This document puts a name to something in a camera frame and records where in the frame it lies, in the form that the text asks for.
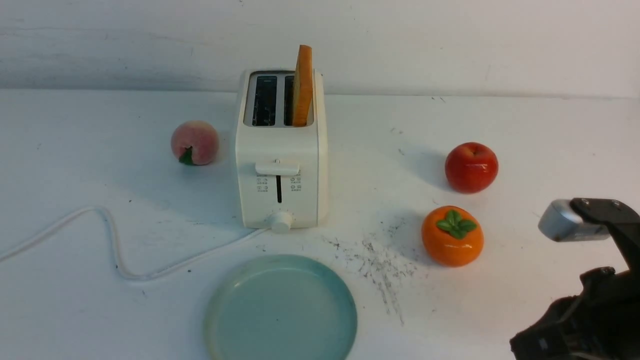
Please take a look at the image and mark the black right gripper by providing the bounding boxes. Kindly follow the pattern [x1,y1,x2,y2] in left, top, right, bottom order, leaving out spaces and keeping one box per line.
[509,198,640,360]

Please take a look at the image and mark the toasted bread slice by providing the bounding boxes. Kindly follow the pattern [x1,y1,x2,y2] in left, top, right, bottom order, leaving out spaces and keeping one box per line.
[292,44,313,127]

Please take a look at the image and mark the orange persimmon with green leaf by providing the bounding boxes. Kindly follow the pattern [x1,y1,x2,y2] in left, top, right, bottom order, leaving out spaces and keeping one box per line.
[420,205,485,268]

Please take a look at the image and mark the red apple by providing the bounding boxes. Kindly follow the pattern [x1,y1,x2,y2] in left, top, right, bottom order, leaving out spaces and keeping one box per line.
[445,142,499,194]

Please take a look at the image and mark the light green round plate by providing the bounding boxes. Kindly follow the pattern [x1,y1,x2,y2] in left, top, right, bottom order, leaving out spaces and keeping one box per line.
[203,254,358,360]

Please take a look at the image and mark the white two-slot toaster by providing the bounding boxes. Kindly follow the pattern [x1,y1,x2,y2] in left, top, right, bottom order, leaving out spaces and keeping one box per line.
[230,69,329,233]

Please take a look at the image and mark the pink peach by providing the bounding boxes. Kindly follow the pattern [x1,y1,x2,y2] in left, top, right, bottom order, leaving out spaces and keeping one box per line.
[170,120,220,166]

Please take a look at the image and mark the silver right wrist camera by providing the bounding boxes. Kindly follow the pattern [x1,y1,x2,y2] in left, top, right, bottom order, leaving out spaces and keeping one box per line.
[537,199,610,243]

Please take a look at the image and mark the white toaster power cord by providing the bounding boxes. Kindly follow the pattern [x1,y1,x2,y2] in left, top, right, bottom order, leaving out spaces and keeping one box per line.
[0,206,268,282]

